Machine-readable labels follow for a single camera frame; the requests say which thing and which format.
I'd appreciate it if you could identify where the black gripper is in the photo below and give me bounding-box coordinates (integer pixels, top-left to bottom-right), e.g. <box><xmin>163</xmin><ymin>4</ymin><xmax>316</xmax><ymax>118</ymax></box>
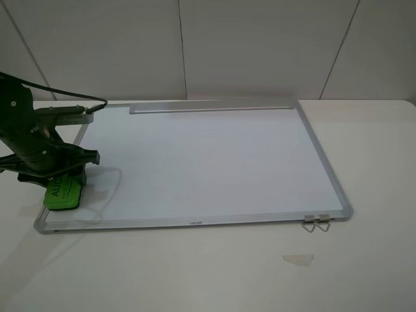
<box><xmin>1</xmin><ymin>109</ymin><xmax>99</xmax><ymax>188</ymax></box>

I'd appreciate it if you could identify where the green whiteboard eraser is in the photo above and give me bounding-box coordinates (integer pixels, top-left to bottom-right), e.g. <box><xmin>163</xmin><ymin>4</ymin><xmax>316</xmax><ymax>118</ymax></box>
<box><xmin>43</xmin><ymin>175</ymin><xmax>83</xmax><ymax>211</ymax></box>

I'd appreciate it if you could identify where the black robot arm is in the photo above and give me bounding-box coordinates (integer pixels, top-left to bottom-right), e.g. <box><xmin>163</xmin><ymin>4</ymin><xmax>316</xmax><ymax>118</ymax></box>
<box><xmin>1</xmin><ymin>73</ymin><xmax>107</xmax><ymax>187</ymax></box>

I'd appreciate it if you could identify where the aluminium pen tray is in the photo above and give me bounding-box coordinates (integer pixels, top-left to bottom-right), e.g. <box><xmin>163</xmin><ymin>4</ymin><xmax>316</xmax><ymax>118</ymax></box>
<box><xmin>129</xmin><ymin>99</ymin><xmax>296</xmax><ymax>114</ymax></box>

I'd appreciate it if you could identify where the left metal hanging clip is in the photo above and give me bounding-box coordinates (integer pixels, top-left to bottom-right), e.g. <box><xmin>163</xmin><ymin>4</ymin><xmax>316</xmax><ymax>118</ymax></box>
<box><xmin>302</xmin><ymin>214</ymin><xmax>317</xmax><ymax>233</ymax></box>

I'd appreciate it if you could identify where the metal hanging clip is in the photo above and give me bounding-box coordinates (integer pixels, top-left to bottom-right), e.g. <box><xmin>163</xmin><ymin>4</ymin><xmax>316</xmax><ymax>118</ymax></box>
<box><xmin>316</xmin><ymin>214</ymin><xmax>331</xmax><ymax>233</ymax></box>
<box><xmin>302</xmin><ymin>214</ymin><xmax>317</xmax><ymax>233</ymax></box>

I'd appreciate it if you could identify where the clear tape piece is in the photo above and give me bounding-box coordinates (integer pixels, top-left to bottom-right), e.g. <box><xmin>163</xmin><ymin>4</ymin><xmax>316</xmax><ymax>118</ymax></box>
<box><xmin>282</xmin><ymin>254</ymin><xmax>315</xmax><ymax>267</ymax></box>

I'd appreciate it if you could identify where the right metal hanging clip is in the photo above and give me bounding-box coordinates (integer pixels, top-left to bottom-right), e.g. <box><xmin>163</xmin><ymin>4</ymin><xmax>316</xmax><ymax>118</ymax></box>
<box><xmin>316</xmin><ymin>214</ymin><xmax>331</xmax><ymax>233</ymax></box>

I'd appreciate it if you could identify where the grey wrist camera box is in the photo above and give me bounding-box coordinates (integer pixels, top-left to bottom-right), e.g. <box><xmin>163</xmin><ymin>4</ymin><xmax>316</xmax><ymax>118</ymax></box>
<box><xmin>35</xmin><ymin>105</ymin><xmax>94</xmax><ymax>127</ymax></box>

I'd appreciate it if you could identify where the black camera cable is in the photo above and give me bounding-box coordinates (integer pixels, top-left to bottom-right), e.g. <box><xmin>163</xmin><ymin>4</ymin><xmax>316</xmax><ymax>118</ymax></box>
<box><xmin>0</xmin><ymin>71</ymin><xmax>109</xmax><ymax>114</ymax></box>

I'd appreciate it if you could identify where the white whiteboard with aluminium frame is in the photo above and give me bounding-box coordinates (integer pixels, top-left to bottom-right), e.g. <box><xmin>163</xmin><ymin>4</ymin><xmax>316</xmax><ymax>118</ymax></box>
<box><xmin>34</xmin><ymin>99</ymin><xmax>353</xmax><ymax>233</ymax></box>

